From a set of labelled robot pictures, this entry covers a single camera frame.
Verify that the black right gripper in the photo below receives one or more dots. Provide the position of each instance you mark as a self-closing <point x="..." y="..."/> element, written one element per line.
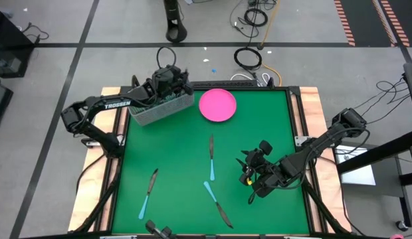
<point x="269" y="176"/>

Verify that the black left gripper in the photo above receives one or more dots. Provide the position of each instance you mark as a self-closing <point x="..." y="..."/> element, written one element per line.
<point x="167" y="81"/>

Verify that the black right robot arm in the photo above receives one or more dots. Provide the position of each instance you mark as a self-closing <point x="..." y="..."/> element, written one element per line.
<point x="319" y="144"/>

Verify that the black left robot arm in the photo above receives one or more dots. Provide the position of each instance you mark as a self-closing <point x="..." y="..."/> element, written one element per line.
<point x="116" y="104"/>

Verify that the small yellow tag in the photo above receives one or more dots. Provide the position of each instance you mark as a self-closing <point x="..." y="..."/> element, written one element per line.
<point x="249" y="181"/>

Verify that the pink plastic plate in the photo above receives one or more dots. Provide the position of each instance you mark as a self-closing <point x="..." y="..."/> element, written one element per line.
<point x="217" y="105"/>

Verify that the black floor stand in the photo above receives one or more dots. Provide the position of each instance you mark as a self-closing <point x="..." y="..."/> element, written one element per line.
<point x="172" y="10"/>

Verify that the green table mat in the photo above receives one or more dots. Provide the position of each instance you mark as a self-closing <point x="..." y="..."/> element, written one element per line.
<point x="172" y="212"/>

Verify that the small black device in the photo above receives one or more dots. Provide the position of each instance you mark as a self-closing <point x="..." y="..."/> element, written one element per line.
<point x="151" y="227"/>

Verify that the black cabinet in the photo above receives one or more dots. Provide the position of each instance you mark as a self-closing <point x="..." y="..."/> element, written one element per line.
<point x="10" y="43"/>

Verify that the small pink object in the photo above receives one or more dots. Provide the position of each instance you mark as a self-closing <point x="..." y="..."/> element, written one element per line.
<point x="397" y="237"/>

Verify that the black caster wheel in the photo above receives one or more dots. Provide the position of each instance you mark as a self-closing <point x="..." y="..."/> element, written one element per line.
<point x="401" y="225"/>

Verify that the black equipment case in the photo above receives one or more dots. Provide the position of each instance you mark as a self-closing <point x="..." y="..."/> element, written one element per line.
<point x="0" y="106"/>

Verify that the striped-edge black floor mat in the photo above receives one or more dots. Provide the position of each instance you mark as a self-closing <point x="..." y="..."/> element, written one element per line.
<point x="410" y="13"/>
<point x="365" y="20"/>

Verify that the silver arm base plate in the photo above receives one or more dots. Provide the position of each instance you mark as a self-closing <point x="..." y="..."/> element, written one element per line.
<point x="93" y="143"/>
<point x="300" y="141"/>

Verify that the black cart frame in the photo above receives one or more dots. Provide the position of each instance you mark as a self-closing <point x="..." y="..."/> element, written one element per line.
<point x="375" y="151"/>

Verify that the black table frame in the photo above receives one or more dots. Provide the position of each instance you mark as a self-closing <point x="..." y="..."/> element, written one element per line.
<point x="109" y="215"/>

